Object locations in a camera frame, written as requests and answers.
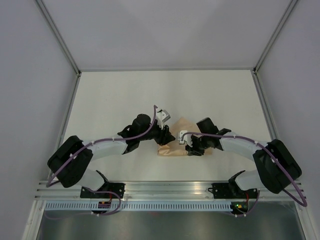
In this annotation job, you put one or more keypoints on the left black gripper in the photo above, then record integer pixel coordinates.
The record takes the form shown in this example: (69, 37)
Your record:
(164, 135)

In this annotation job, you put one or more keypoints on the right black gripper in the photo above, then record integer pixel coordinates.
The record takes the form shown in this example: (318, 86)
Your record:
(193, 150)

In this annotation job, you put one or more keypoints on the peach cloth napkin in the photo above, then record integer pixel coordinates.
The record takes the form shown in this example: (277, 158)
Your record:
(174, 149)

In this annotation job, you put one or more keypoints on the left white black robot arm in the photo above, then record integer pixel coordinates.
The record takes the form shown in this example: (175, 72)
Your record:
(70, 163)

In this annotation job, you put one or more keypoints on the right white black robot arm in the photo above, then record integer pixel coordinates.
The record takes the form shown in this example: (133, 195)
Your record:
(275, 167)

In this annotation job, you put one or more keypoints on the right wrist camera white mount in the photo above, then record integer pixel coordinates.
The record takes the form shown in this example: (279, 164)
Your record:
(184, 138)

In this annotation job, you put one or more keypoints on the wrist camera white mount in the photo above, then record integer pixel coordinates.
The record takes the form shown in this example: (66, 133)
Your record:
(162, 116)
(184, 138)

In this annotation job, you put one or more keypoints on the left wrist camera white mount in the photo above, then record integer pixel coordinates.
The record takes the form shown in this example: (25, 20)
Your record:
(162, 116)

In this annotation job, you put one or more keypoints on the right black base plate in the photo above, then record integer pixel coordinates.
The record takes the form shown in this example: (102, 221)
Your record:
(224, 190)

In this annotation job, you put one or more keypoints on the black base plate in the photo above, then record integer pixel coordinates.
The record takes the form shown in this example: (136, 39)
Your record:
(224, 190)
(108, 191)

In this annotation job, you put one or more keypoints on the aluminium front rail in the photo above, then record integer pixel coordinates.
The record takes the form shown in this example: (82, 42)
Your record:
(136, 191)

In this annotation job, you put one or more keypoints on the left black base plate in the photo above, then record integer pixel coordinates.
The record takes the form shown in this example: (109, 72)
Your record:
(108, 191)

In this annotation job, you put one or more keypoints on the white slotted cable duct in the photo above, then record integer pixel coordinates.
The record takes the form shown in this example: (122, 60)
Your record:
(157, 206)

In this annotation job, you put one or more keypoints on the aluminium frame right post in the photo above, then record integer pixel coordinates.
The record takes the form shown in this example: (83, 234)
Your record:
(275, 34)

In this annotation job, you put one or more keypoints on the aluminium frame post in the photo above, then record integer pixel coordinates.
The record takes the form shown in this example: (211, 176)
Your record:
(275, 34)
(57, 35)

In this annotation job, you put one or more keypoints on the aluminium frame left post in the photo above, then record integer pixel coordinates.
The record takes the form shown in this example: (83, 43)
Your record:
(57, 35)

